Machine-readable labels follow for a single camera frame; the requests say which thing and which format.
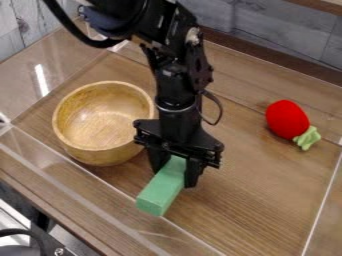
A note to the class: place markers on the red plush strawberry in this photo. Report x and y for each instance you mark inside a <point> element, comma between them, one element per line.
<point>291,124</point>

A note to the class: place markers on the black metal table bracket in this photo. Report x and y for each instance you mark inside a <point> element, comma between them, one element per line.
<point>54,248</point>

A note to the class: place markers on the brown wooden bowl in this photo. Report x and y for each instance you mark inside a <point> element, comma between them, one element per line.
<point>93,122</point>

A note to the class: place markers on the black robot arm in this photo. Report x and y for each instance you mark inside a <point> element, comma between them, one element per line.
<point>166,30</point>

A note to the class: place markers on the green foam stick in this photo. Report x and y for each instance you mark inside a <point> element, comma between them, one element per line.
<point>158,195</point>

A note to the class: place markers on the clear acrylic tray wall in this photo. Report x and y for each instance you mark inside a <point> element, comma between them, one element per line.
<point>92,209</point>

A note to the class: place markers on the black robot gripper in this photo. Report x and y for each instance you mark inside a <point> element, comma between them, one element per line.
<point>177,134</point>

